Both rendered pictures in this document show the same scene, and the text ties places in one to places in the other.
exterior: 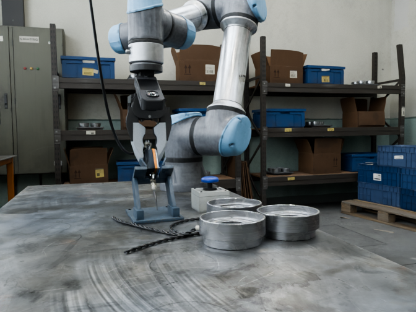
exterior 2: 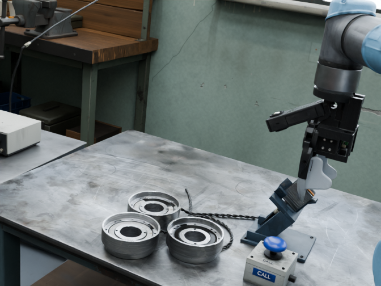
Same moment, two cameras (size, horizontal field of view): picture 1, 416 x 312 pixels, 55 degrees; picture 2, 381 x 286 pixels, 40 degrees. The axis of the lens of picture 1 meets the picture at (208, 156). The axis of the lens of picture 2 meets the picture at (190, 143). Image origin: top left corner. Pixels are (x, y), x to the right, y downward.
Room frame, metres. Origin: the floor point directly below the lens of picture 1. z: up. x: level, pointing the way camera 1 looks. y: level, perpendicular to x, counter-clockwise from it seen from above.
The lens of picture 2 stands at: (1.28, -0.69, 1.32)
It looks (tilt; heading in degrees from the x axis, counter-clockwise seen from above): 20 degrees down; 132
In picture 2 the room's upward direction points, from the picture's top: 7 degrees clockwise
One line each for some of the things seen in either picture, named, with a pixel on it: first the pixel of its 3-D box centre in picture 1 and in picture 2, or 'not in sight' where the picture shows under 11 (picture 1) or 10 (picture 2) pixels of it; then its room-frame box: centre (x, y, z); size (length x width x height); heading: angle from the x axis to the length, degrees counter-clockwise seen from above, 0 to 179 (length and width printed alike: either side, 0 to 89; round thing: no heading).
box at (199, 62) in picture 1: (197, 65); not in sight; (4.43, 0.11, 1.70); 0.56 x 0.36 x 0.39; 101
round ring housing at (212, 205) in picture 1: (234, 212); (194, 240); (0.75, -0.05, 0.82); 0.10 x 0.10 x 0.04
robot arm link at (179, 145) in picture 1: (185, 134); not in sight; (1.22, 0.07, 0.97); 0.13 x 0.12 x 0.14; 59
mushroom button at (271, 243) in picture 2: (210, 187); (273, 252); (0.89, 0.00, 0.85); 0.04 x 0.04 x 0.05
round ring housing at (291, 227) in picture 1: (287, 221); (130, 235); (0.67, -0.13, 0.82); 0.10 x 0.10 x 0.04
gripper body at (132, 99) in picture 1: (146, 94); (331, 123); (0.88, 0.13, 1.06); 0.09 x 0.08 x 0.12; 19
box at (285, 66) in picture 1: (278, 69); not in sight; (4.72, -0.84, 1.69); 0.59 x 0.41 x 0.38; 111
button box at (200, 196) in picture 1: (209, 198); (274, 266); (0.89, 0.00, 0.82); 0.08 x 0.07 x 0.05; 16
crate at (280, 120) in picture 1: (278, 118); not in sight; (4.73, -0.84, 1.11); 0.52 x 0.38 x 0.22; 106
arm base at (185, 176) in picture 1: (184, 172); not in sight; (1.22, 0.07, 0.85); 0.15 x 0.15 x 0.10
